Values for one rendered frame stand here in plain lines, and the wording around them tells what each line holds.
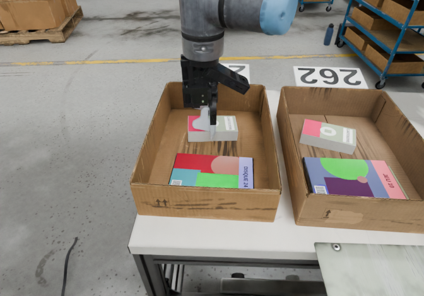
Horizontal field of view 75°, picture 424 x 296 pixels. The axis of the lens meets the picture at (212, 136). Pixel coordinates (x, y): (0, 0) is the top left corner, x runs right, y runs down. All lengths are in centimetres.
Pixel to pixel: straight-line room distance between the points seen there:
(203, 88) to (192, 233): 31
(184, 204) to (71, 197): 125
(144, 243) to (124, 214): 100
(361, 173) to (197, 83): 42
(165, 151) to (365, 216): 46
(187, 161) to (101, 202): 105
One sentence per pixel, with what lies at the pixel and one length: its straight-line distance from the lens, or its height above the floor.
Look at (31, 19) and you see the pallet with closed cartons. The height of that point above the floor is 25.
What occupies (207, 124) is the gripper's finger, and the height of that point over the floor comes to 83.
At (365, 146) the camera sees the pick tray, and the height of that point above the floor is 76.
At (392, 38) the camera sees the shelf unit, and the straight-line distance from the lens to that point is 300.
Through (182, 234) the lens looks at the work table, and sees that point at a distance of 57.
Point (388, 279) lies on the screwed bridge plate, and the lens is 61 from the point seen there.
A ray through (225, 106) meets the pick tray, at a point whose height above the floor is 77.
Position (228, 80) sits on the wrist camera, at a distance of 64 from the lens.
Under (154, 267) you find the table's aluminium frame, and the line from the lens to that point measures 65.
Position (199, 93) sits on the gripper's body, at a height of 91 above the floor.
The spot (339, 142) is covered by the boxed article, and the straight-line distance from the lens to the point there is 75.
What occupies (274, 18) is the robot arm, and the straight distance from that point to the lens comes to 51.
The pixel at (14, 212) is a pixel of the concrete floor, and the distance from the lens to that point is 183.
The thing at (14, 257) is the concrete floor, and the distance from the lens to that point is 165.
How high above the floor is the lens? 124
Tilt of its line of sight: 40 degrees down
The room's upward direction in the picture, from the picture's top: straight up
